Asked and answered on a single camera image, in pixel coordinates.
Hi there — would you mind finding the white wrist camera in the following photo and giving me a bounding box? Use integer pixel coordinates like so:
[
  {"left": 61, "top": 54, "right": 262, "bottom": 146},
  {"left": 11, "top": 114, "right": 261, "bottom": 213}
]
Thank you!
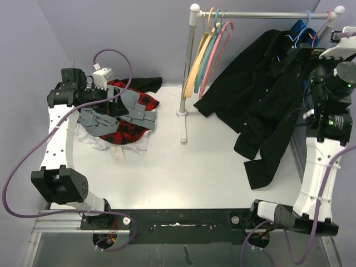
[
  {"left": 92, "top": 68, "right": 113, "bottom": 91},
  {"left": 319, "top": 26, "right": 355, "bottom": 60}
]

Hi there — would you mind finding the pink hanger holding blue shirt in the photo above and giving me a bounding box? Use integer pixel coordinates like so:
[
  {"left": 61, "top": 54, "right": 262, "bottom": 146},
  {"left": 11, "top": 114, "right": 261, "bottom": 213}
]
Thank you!
[{"left": 308, "top": 11, "right": 332, "bottom": 48}]

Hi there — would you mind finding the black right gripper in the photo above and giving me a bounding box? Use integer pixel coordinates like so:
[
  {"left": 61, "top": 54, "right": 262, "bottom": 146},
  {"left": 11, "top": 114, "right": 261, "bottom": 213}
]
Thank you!
[{"left": 283, "top": 42, "right": 350, "bottom": 102}]

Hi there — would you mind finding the blue plaid shirt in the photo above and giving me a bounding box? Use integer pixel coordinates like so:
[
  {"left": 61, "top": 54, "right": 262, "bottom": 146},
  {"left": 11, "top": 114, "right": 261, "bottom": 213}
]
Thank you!
[{"left": 287, "top": 20, "right": 316, "bottom": 98}]

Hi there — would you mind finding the yellow hanger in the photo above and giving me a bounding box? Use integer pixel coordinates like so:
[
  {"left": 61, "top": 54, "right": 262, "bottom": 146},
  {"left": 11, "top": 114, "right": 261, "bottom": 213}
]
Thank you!
[{"left": 182, "top": 7, "right": 216, "bottom": 99}]

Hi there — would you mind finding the black button shirt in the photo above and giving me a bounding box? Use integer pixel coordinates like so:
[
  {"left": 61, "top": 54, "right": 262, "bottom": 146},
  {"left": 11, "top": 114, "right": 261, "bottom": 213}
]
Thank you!
[{"left": 194, "top": 29, "right": 303, "bottom": 190}]

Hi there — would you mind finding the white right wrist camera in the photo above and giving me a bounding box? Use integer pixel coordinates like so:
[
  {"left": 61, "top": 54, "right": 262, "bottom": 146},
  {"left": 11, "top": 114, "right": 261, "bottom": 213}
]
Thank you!
[{"left": 319, "top": 26, "right": 355, "bottom": 60}]

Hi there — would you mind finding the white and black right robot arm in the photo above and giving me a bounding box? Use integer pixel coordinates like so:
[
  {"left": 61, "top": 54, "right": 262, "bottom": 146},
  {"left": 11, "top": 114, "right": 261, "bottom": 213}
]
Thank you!
[{"left": 248, "top": 42, "right": 355, "bottom": 236}]

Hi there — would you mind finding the light blue wire hanger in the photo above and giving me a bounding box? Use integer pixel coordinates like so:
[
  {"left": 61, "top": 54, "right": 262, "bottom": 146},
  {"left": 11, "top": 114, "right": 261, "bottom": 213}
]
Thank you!
[{"left": 285, "top": 11, "right": 311, "bottom": 49}]

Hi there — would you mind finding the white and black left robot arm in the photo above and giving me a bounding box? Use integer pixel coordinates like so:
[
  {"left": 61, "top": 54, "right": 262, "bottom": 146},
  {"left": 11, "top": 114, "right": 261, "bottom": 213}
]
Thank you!
[{"left": 31, "top": 64, "right": 119, "bottom": 229}]

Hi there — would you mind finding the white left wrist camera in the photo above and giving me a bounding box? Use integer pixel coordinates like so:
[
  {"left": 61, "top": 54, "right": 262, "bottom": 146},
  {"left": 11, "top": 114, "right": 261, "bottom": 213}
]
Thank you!
[{"left": 92, "top": 68, "right": 113, "bottom": 91}]

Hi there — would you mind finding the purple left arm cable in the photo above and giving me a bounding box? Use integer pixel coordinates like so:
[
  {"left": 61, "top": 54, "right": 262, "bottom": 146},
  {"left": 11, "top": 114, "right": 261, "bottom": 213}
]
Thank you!
[{"left": 2, "top": 49, "right": 139, "bottom": 253}]

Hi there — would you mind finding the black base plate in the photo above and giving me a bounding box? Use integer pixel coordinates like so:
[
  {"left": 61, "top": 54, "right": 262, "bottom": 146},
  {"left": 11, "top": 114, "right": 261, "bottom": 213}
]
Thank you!
[{"left": 80, "top": 209, "right": 263, "bottom": 245}]

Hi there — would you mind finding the grey shirt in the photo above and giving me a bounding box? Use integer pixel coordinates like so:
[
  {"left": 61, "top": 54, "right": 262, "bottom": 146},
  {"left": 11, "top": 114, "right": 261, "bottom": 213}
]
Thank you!
[{"left": 78, "top": 88, "right": 160, "bottom": 144}]

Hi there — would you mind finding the red black plaid shirt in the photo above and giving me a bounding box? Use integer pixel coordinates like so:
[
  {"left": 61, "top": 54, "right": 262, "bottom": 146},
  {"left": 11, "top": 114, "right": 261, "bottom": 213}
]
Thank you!
[{"left": 117, "top": 88, "right": 160, "bottom": 130}]

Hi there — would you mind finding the beige hanger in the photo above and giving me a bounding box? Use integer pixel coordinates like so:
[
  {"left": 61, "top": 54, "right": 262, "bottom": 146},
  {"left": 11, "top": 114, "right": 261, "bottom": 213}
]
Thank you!
[{"left": 183, "top": 22, "right": 220, "bottom": 98}]

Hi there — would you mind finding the white shirt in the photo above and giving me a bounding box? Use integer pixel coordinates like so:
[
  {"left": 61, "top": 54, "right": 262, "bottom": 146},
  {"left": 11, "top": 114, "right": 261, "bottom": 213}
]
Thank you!
[{"left": 75, "top": 108, "right": 151, "bottom": 156}]

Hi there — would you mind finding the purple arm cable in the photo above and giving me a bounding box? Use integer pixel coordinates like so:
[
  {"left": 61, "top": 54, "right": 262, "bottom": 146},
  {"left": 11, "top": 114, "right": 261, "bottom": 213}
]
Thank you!
[
  {"left": 240, "top": 144, "right": 356, "bottom": 265},
  {"left": 2, "top": 49, "right": 139, "bottom": 253}
]

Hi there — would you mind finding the teal hanger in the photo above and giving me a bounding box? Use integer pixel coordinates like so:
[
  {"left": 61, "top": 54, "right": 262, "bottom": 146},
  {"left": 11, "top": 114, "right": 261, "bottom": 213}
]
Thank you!
[{"left": 194, "top": 9, "right": 221, "bottom": 93}]

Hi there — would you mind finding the aluminium frame rail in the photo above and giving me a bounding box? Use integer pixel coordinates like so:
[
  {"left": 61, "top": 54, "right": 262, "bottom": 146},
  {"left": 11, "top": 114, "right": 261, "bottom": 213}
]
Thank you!
[{"left": 23, "top": 213, "right": 342, "bottom": 266}]

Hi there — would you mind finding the silver white clothes rack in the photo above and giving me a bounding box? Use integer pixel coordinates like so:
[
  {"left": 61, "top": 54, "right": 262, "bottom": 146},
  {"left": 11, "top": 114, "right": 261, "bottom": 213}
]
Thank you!
[{"left": 176, "top": 3, "right": 345, "bottom": 144}]

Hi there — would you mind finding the black garment at back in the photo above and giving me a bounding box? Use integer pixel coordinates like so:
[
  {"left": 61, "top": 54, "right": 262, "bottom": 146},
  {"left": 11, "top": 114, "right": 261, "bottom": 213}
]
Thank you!
[{"left": 129, "top": 77, "right": 163, "bottom": 93}]

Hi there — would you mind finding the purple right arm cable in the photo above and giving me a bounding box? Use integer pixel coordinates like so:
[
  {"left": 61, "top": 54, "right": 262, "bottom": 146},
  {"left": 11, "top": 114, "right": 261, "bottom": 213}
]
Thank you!
[{"left": 240, "top": 144, "right": 356, "bottom": 265}]

